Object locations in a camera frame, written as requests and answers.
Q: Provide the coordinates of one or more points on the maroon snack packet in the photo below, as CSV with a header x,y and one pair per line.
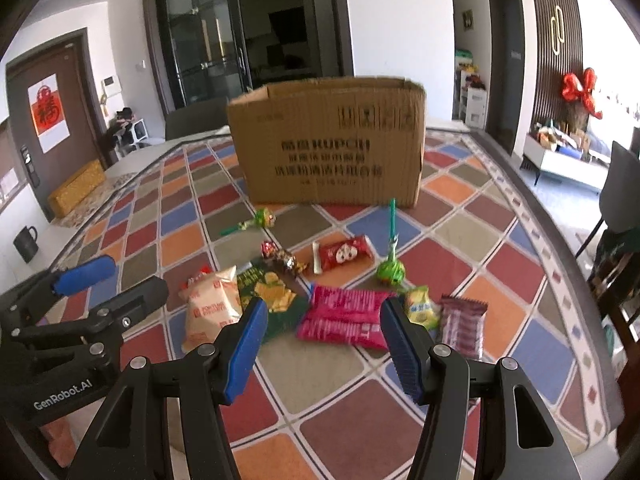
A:
x,y
462,327

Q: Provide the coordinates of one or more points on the white and orange snack packet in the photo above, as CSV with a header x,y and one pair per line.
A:
x,y
210,305

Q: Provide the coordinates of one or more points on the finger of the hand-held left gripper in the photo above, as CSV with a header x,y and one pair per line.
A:
x,y
82,277
142,295

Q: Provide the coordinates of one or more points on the small white chair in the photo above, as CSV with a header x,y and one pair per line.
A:
x,y
138,131

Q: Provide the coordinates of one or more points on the brown cardboard box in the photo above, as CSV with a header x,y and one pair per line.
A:
x,y
325,150

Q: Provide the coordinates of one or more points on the pink snack packet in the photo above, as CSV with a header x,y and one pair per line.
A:
x,y
340,317

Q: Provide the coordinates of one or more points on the dark interior door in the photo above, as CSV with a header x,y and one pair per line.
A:
x,y
507,60

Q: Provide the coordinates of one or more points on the patterned floor mat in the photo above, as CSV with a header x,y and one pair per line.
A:
x,y
100,205

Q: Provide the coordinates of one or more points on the green chips packet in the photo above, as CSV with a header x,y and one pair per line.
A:
x,y
272,290

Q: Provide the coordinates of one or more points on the red bow balloon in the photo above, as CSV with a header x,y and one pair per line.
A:
x,y
580,90

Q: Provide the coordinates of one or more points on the large green lollipop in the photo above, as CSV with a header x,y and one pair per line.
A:
x,y
391,272

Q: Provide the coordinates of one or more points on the wall intercom panel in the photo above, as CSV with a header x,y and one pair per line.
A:
x,y
111,86

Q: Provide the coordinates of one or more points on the brown entrance door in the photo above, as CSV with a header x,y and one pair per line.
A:
x,y
80,110

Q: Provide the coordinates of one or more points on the dark candy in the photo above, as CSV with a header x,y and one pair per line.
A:
x,y
289,261

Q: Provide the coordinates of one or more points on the grey chair with thin legs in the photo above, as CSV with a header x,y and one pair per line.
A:
x,y
620,185

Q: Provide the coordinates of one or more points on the red snack packet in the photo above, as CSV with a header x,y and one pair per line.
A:
x,y
345,255

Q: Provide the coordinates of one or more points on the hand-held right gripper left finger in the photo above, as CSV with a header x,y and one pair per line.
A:
x,y
245,350

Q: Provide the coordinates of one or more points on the small green lollipop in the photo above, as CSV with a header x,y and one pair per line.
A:
x,y
264,219

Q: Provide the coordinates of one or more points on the dark wooden chair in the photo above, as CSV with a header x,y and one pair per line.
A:
x,y
617,305

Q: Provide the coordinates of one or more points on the small wall picture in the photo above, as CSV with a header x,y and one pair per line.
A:
x,y
468,19

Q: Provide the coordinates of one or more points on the colourful checked tablecloth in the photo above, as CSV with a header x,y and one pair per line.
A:
x,y
450,270

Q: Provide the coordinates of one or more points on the gold wall ornament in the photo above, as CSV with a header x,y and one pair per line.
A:
x,y
557,30

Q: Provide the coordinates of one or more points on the white shelf unit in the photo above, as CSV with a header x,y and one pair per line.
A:
x,y
475,105

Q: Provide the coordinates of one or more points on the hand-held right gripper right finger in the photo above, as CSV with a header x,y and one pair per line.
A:
x,y
405,355

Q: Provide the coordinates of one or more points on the yellow box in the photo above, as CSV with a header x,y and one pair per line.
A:
x,y
75,187

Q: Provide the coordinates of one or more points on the dark slatted wall panel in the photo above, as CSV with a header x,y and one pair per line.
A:
x,y
542,85

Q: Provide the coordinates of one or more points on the white low cabinet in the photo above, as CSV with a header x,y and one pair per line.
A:
x,y
565,162

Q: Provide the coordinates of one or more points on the black mug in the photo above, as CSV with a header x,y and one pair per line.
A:
x,y
24,245

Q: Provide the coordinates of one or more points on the pile of assorted boxes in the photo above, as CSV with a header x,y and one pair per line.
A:
x,y
565,137

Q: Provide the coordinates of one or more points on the red and white door poster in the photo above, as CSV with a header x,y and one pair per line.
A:
x,y
47,112

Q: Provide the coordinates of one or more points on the red candy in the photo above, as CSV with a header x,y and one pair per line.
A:
x,y
269,250

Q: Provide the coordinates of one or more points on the yellow green candy packet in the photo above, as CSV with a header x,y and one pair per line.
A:
x,y
420,307

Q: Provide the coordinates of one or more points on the glass sliding door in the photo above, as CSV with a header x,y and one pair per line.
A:
x,y
210,35

